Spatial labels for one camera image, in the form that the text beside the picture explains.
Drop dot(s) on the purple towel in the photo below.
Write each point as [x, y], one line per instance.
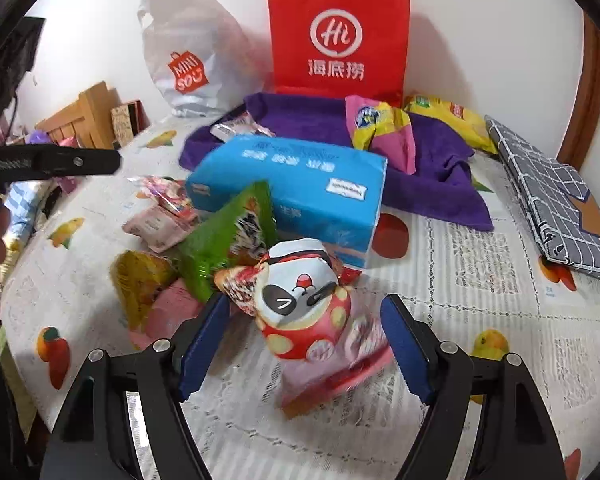
[440, 180]

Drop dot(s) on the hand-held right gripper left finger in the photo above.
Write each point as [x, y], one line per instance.
[205, 345]

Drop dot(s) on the purple plush toy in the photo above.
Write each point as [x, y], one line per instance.
[39, 137]

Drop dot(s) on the patterned cardboard box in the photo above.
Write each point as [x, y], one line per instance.
[127, 120]

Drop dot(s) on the pink striped snack packet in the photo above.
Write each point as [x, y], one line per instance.
[350, 360]

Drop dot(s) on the green snack packet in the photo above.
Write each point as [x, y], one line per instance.
[215, 245]

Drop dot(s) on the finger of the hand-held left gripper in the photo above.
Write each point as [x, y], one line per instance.
[75, 161]

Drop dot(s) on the silver and red snack packet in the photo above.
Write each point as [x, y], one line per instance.
[237, 127]

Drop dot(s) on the black screen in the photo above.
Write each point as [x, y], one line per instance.
[10, 60]

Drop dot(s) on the white plastic bag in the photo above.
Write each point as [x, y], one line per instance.
[195, 55]

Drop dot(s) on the red paper bag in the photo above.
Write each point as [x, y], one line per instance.
[337, 35]

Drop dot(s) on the pale pink snack packet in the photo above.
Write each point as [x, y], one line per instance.
[155, 230]

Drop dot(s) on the grey checked folded box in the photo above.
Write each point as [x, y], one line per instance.
[550, 195]

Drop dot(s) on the yellow chip bag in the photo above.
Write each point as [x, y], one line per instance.
[455, 117]

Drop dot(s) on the colourful pink stick packet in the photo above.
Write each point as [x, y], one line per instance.
[167, 192]

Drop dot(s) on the blue tissue pack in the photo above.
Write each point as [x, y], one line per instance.
[300, 180]

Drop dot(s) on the wooden door frame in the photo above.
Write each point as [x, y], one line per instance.
[592, 85]

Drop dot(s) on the pink peach snack packet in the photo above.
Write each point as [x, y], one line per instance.
[170, 310]

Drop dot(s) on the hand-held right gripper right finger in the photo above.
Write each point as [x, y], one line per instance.
[402, 345]

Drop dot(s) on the pink and yellow snack packet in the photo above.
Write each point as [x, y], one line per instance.
[380, 125]

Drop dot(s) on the panda print snack packet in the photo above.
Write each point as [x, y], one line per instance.
[305, 310]

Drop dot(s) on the red patterned snack packet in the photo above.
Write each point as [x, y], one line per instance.
[237, 287]

